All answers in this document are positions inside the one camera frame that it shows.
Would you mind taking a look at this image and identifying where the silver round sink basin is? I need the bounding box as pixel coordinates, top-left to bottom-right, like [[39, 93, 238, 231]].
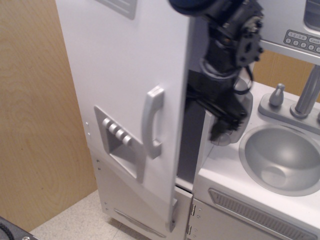
[[239, 125, 320, 197]]

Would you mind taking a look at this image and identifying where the silver ice dispenser panel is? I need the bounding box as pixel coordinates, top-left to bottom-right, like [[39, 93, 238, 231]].
[[94, 106, 146, 184]]

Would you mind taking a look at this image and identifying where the silver oven vent panel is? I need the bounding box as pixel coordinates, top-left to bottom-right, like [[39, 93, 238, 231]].
[[208, 188, 318, 240]]

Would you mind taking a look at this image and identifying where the silver toy phone handset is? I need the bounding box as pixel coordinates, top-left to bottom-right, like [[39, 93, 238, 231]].
[[210, 77, 253, 146]]

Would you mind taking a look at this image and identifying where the white toy kitchen counter cabinet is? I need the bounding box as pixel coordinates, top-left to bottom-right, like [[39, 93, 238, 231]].
[[187, 83, 320, 240]]

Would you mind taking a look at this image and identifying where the silver toy faucet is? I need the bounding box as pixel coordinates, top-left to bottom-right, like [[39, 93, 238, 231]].
[[258, 65, 320, 134]]

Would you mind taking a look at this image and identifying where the white toy fridge door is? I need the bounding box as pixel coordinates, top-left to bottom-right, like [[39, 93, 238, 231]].
[[90, 152, 193, 240], [56, 0, 193, 223]]

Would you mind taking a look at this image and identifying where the black object bottom left corner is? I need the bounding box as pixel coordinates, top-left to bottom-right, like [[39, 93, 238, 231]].
[[0, 217, 38, 240]]

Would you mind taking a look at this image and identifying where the silver door handle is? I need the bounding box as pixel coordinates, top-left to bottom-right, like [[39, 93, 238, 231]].
[[165, 198, 178, 233], [141, 86, 165, 159]]

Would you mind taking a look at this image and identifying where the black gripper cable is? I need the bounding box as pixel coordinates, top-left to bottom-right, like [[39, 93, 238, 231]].
[[232, 63, 255, 96]]

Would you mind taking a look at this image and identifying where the white toy microwave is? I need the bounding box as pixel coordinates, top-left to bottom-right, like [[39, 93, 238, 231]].
[[258, 0, 320, 65]]

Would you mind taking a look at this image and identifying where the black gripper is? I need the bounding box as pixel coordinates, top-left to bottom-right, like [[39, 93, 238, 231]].
[[186, 68, 241, 141]]

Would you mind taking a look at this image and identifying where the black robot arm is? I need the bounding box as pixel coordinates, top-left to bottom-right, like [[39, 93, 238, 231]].
[[169, 0, 264, 141]]

